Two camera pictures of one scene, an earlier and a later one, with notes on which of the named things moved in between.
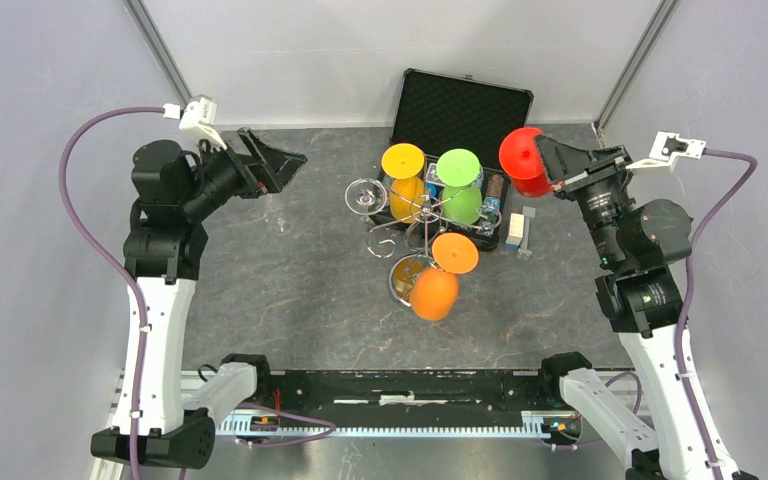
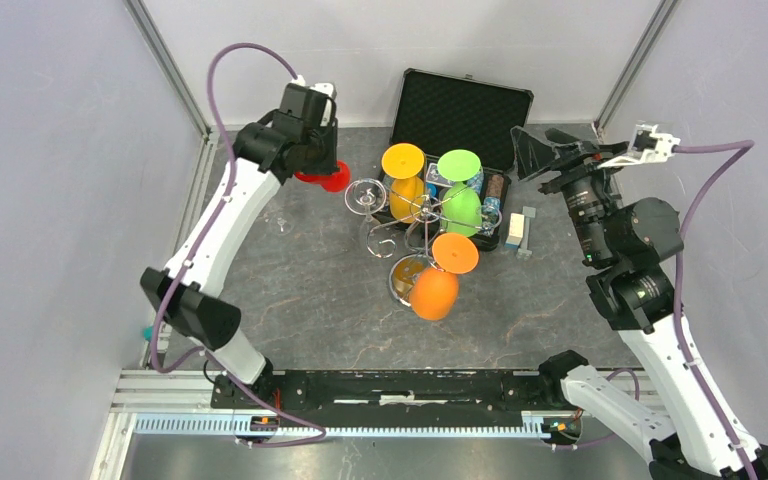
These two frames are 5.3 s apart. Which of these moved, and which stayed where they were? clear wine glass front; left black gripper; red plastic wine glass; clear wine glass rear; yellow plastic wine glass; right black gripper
Moved: left black gripper; red plastic wine glass
Stayed: clear wine glass rear; yellow plastic wine glass; clear wine glass front; right black gripper
